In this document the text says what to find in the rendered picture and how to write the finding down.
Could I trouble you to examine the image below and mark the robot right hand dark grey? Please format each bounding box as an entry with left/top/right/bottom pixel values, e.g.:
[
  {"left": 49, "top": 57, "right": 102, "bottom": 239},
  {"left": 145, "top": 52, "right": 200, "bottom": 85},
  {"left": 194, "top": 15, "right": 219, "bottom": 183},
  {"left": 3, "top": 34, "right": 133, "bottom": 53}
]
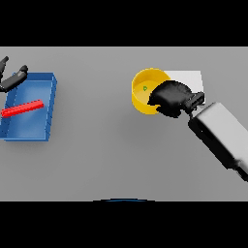
[{"left": 146, "top": 79, "right": 205, "bottom": 119}]

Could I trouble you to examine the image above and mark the robot left hand dark grey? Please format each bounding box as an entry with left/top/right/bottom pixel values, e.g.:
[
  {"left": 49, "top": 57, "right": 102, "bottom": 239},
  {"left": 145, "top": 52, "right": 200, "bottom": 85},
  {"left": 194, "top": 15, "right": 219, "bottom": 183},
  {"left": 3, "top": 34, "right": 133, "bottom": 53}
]
[{"left": 0, "top": 55, "right": 29, "bottom": 94}]

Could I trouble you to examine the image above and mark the yellow bowl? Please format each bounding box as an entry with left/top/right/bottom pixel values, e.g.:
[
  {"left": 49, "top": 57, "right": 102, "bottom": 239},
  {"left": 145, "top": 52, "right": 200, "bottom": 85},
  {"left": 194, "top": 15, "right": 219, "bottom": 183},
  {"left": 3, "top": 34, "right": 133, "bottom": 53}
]
[{"left": 131, "top": 68, "right": 172, "bottom": 115}]

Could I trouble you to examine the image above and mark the red beaker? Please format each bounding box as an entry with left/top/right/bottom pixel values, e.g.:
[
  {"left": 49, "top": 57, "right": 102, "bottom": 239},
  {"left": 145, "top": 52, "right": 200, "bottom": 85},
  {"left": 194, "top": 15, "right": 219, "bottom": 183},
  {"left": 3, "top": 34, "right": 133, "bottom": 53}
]
[{"left": 0, "top": 99, "right": 45, "bottom": 118}]

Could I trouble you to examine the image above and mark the blue tray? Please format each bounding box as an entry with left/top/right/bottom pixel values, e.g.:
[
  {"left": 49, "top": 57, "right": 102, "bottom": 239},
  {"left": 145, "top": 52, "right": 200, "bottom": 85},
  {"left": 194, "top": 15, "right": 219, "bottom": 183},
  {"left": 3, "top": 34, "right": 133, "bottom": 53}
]
[{"left": 0, "top": 72, "right": 58, "bottom": 142}]

